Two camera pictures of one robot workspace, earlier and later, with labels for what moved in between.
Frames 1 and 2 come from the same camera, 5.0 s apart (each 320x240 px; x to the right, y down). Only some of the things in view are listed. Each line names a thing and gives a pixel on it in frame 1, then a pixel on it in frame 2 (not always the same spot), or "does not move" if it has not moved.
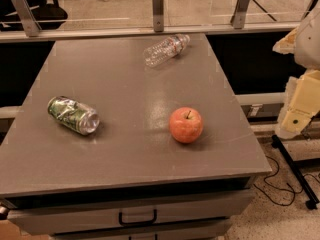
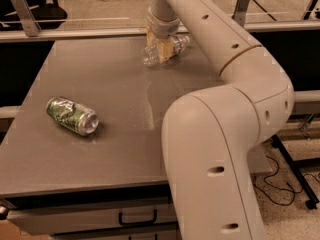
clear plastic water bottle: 165,49 does not move
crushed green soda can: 74,114 does not move
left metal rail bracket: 24,13 does not move
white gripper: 309,44 → 163,29
